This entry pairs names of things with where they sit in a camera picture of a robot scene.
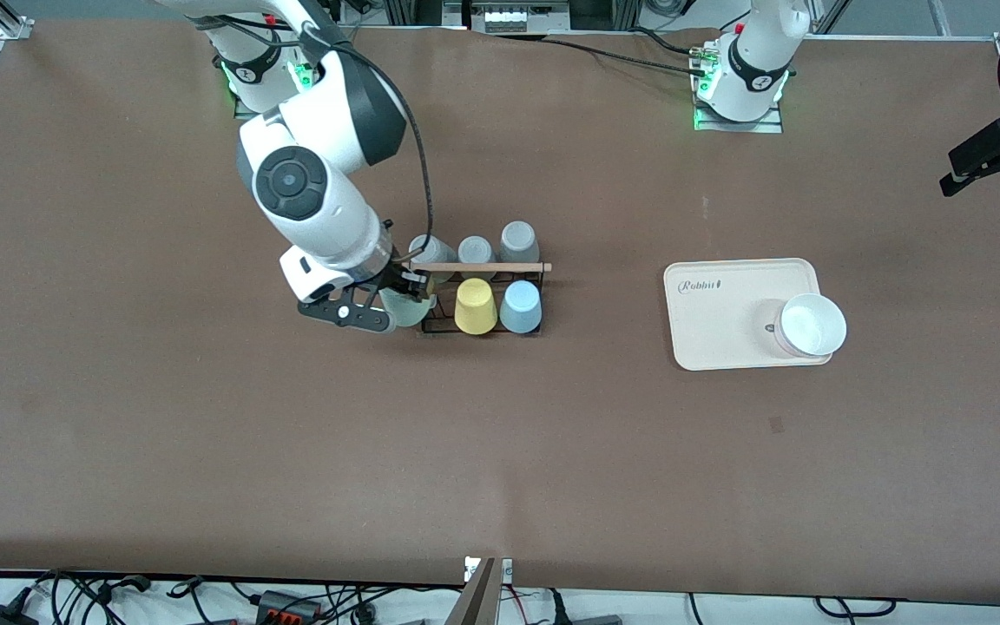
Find tangled black cable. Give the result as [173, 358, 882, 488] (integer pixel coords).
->
[31, 569, 154, 625]

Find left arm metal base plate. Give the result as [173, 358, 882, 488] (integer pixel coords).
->
[693, 43, 786, 134]

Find yellow cup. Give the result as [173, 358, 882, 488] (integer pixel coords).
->
[454, 278, 499, 336]

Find grey cup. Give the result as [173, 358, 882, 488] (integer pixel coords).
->
[499, 220, 542, 264]
[408, 234, 457, 285]
[457, 235, 498, 266]

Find long black table cable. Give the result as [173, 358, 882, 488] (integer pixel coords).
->
[483, 30, 714, 75]

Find light blue cup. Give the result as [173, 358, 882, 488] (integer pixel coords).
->
[498, 280, 543, 336]

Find looped black cable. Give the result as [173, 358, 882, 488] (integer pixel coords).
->
[815, 596, 898, 619]

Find beige plastic tray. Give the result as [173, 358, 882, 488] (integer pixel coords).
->
[663, 258, 835, 372]

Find grey metal stand post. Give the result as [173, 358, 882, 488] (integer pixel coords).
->
[444, 558, 501, 625]

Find grey terminal block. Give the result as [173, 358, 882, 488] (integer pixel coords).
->
[470, 0, 572, 36]

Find black wire cup rack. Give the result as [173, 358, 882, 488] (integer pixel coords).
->
[401, 260, 553, 338]

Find white marker tag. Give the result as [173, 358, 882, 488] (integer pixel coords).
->
[464, 556, 514, 584]

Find white bowl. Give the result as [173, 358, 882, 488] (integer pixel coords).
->
[773, 293, 848, 359]

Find pale green cup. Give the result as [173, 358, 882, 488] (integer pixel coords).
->
[378, 286, 438, 328]

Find black power strip orange switches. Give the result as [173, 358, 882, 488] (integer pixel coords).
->
[255, 590, 325, 625]

